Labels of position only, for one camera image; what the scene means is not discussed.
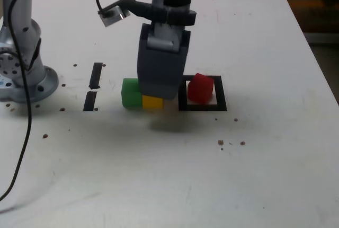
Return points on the black tape square outline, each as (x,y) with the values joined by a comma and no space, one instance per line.
(206,107)

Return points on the green cube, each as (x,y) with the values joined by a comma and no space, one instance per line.
(129,95)

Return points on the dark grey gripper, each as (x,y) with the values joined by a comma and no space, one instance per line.
(169,29)

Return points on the red cube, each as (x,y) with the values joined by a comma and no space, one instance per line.
(200,90)

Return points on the black tape strip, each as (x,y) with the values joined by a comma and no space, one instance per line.
(95,77)

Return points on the black camera bracket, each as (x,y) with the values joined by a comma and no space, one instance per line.
(144,9)

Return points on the yellow cube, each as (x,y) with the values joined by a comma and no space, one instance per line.
(152,103)

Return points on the small silver camera box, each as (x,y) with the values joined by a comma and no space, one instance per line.
(112,16)

